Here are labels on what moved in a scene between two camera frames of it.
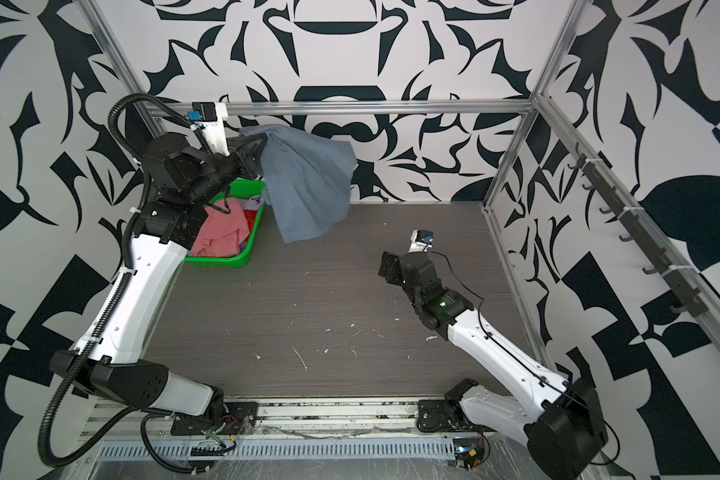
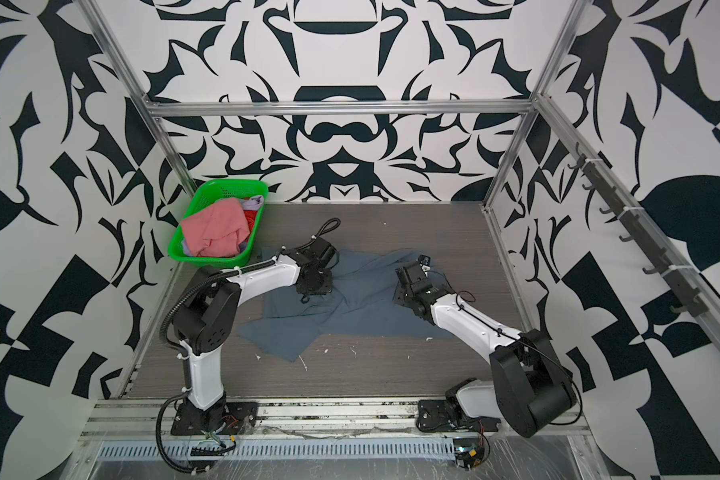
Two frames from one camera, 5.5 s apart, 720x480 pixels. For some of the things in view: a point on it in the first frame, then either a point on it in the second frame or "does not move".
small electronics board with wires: x=471 y=451 does not move
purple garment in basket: x=253 y=203 does not move
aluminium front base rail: x=276 y=419 does not move
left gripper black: x=242 y=158 → x=327 y=290
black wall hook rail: x=691 y=301 does not move
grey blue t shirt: x=307 y=182 → x=287 y=325
